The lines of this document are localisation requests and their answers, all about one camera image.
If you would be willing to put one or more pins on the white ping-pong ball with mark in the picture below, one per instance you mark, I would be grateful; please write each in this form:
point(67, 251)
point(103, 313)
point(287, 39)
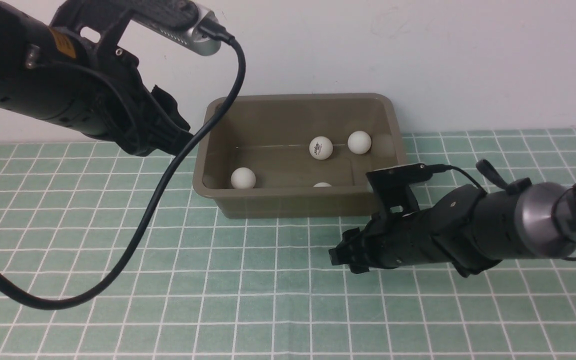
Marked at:
point(322, 184)

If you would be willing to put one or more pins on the olive green plastic bin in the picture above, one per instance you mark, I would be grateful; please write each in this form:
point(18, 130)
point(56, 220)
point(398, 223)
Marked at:
point(270, 134)

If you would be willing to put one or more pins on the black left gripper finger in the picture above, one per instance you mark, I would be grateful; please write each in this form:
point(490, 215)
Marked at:
point(168, 108)
point(170, 139)

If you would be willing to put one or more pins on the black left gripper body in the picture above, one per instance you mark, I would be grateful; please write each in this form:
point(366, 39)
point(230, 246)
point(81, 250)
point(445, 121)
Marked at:
point(121, 101)

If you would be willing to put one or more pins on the white ping-pong ball with logo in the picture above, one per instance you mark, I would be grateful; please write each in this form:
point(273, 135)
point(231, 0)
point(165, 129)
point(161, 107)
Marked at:
point(321, 148)

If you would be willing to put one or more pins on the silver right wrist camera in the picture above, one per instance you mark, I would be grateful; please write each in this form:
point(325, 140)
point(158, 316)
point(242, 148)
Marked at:
point(391, 178)

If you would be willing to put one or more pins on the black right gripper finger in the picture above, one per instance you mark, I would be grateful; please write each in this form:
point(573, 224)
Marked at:
point(340, 256)
point(357, 242)

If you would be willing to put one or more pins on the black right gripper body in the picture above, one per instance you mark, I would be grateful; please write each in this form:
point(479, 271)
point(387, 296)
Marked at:
point(436, 235)

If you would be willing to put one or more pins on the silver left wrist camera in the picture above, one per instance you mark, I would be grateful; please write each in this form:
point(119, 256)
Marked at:
point(178, 21)

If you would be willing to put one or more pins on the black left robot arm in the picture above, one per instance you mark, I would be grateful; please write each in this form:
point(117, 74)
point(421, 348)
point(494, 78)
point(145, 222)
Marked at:
point(73, 74)

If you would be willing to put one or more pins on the green checkered tablecloth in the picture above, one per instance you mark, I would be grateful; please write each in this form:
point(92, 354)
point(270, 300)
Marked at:
point(205, 287)

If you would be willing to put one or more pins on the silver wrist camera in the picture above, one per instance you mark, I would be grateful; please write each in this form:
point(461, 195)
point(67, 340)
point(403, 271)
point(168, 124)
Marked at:
point(178, 21)
point(391, 178)

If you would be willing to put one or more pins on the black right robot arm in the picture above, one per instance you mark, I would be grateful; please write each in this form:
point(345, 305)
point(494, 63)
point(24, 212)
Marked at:
point(472, 230)

